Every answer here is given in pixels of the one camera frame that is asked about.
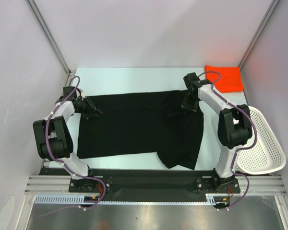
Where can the left aluminium corner post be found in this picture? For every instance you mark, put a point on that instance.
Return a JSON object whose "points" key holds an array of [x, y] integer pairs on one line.
{"points": [[48, 35]]}

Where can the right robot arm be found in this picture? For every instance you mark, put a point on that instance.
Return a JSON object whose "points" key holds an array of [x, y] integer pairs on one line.
{"points": [[234, 127]]}

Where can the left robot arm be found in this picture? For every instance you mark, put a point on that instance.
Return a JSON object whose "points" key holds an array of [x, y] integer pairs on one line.
{"points": [[54, 142]]}

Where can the aluminium corner post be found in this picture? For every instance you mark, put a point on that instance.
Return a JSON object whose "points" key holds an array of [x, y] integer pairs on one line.
{"points": [[259, 32], [48, 35]]}

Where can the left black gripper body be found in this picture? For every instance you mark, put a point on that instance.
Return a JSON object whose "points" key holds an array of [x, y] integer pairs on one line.
{"points": [[85, 106]]}

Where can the right aluminium corner post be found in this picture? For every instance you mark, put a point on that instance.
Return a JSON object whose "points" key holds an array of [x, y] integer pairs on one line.
{"points": [[259, 32]]}

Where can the black t-shirt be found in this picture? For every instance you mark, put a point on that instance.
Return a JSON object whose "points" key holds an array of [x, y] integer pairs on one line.
{"points": [[147, 122]]}

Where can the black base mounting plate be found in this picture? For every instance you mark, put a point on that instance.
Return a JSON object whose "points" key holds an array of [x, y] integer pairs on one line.
{"points": [[175, 194]]}

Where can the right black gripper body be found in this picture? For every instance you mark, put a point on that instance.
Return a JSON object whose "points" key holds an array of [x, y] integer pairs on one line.
{"points": [[189, 103]]}

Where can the white perforated plastic basket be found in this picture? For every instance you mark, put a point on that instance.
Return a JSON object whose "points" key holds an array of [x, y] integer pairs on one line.
{"points": [[267, 156]]}

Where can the white slotted cable duct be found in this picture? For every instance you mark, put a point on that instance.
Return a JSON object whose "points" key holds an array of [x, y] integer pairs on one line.
{"points": [[88, 200]]}

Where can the aluminium frame rail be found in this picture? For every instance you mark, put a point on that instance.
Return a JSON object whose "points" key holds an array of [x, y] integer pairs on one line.
{"points": [[62, 184]]}

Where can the folded orange t-shirt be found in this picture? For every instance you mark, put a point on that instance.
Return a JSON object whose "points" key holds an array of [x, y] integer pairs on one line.
{"points": [[230, 80]]}

